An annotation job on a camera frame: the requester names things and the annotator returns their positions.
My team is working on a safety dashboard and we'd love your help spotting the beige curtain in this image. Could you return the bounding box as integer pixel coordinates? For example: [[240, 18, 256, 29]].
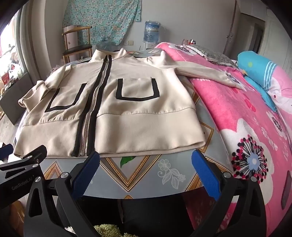
[[20, 1, 51, 84]]

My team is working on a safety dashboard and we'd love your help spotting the blue water jug on dispenser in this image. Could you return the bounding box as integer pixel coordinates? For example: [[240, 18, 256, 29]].
[[143, 21, 161, 44]]

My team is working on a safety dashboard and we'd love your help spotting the grey sequin cushion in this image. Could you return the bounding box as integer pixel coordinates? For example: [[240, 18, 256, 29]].
[[186, 44, 237, 68]]

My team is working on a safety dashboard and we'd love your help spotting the cream zip jacket black trim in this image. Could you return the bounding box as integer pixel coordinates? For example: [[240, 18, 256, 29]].
[[14, 49, 239, 158]]

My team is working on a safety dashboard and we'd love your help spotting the patterned grey table cover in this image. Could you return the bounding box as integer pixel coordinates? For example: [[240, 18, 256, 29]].
[[13, 74, 233, 200]]

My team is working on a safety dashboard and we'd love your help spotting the teal floral hanging cloth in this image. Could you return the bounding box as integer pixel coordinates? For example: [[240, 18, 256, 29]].
[[62, 0, 142, 45]]

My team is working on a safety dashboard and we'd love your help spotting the dark grey low cabinet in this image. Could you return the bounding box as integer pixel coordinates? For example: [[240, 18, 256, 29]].
[[1, 73, 33, 125]]

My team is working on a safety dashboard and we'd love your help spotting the wooden chair black seat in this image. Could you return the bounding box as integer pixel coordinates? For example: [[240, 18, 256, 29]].
[[62, 26, 93, 64]]

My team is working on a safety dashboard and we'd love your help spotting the pink floral blanket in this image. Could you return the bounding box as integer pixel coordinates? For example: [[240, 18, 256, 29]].
[[158, 42, 291, 236]]

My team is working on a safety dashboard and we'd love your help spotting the blue and pink pillow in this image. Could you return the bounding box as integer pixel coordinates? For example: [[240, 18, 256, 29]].
[[238, 51, 291, 114]]

